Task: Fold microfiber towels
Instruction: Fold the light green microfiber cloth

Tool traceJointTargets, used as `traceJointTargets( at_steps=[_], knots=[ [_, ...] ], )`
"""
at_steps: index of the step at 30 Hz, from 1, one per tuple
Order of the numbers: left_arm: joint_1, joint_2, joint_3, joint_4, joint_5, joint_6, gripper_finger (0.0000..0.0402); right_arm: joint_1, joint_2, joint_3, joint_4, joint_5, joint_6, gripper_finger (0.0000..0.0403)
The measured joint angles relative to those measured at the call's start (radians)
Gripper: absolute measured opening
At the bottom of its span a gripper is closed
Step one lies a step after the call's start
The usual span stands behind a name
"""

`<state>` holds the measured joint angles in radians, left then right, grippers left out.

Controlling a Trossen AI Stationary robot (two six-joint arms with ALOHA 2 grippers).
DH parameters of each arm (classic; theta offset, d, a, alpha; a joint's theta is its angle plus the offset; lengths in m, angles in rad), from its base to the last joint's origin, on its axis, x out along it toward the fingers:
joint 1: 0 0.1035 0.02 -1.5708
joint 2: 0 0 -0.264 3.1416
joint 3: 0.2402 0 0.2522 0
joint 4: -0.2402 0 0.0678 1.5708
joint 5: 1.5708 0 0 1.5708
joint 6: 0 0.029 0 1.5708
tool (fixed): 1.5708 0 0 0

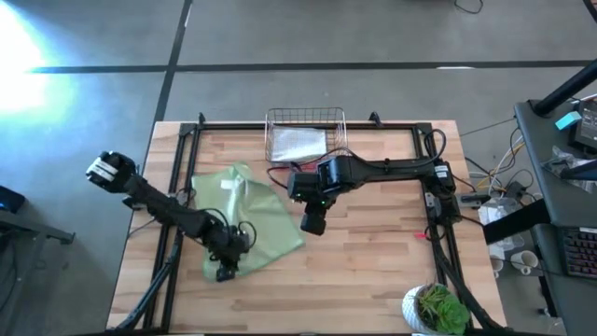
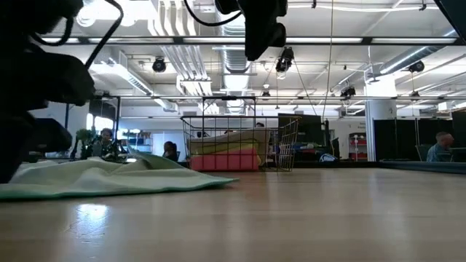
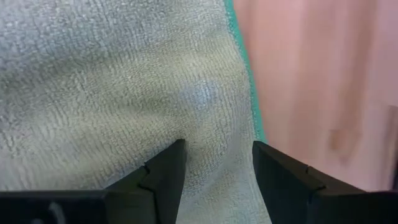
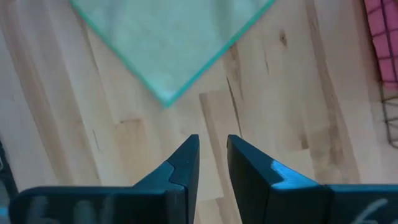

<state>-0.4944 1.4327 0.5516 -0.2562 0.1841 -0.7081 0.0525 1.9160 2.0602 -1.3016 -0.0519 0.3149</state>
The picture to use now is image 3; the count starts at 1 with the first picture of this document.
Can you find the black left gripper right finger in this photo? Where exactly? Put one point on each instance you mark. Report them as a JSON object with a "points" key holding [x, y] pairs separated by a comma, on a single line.
{"points": [[286, 196]]}

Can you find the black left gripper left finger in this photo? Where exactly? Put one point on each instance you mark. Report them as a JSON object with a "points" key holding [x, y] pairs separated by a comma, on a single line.
{"points": [[161, 193]]}

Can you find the pale sage teal-edged towel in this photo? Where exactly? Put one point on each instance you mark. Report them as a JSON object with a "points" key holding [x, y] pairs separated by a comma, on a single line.
{"points": [[109, 77]]}

